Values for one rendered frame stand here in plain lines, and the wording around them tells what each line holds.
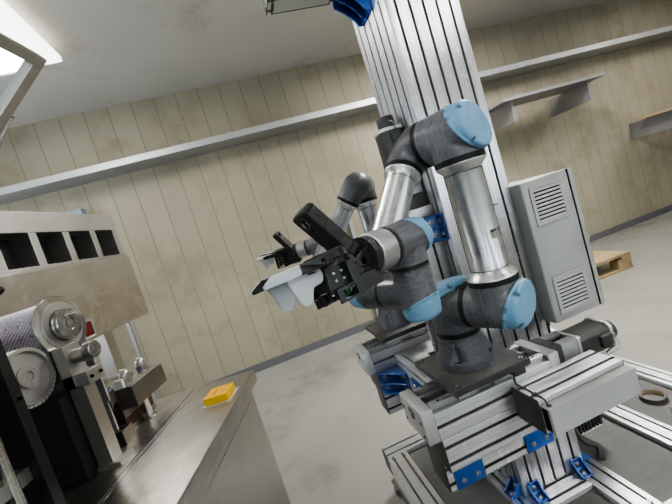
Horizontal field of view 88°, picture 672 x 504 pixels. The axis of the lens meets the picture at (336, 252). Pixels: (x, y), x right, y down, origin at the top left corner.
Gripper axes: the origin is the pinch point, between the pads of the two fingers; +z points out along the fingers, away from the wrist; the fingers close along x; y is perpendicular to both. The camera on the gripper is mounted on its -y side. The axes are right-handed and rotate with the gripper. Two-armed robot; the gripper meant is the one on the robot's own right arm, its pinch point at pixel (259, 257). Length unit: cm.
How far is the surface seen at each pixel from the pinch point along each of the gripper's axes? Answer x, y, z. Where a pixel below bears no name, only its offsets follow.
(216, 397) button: -76, 22, -9
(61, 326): -90, -14, 8
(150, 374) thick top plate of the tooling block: -72, 12, 12
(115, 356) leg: -26, 21, 76
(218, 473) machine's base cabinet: -93, 31, -16
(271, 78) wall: 249, -143, 30
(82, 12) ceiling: 75, -173, 88
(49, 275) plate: -53, -25, 52
